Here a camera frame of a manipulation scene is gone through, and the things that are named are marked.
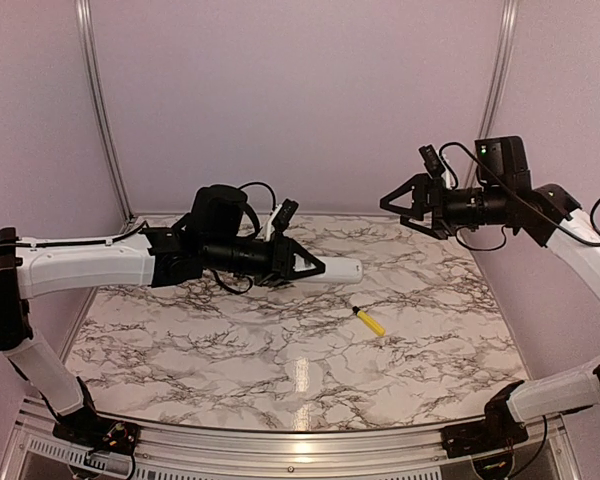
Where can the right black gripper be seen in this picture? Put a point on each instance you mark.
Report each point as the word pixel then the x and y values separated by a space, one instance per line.
pixel 424 186

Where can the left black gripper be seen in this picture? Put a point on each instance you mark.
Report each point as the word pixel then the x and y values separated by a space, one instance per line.
pixel 283 253

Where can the white remote control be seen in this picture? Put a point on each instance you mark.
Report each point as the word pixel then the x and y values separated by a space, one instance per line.
pixel 339 270

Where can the yellow handled screwdriver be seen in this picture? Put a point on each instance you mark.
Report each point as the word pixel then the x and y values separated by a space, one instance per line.
pixel 369 322

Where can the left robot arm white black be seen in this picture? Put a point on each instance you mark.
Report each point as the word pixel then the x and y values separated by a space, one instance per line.
pixel 221 233

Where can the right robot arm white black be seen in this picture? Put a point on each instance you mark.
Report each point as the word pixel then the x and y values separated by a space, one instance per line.
pixel 505 197

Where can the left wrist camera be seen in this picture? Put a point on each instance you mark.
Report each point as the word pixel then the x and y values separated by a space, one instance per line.
pixel 279 219

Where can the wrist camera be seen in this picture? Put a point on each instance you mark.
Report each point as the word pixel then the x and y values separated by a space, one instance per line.
pixel 436 166
pixel 279 219

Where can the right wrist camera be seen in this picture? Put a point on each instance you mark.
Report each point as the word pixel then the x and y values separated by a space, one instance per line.
pixel 436 166

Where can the front aluminium rail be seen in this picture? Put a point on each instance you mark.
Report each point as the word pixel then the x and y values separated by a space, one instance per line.
pixel 184 452

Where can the right aluminium frame post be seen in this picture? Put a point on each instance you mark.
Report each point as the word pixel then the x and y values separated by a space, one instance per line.
pixel 501 66

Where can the aluminium frame post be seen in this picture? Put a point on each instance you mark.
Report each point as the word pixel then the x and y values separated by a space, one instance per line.
pixel 89 51
pixel 501 66

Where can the left aluminium frame post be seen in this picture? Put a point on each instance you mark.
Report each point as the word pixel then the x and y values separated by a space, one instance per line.
pixel 89 51

